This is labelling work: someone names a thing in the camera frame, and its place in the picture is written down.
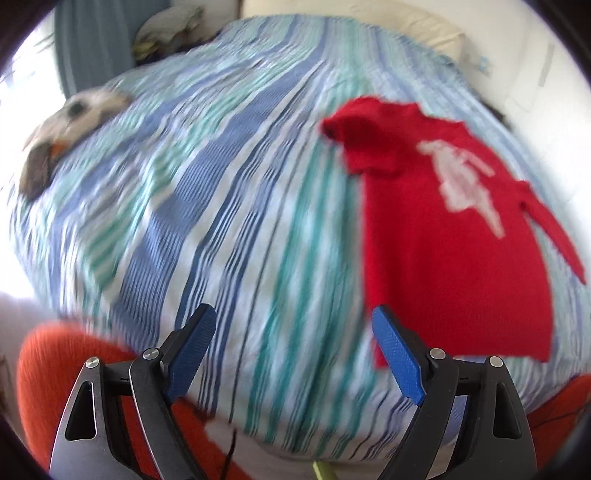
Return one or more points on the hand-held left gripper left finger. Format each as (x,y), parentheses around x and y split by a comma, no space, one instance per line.
(191,344)

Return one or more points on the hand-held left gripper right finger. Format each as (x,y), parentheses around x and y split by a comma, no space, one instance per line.
(397,353)

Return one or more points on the pile of clothes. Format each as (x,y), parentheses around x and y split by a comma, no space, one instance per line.
(168,27)

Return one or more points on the striped bedspread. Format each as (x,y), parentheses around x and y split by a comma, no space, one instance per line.
(231,184)

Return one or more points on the patterned grey cushion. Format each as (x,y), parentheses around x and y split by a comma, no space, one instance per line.
(69,124)

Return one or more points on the blue curtain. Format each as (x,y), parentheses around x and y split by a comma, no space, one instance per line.
(92,41)

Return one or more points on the cream pillow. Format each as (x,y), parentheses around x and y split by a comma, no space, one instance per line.
(415,23)

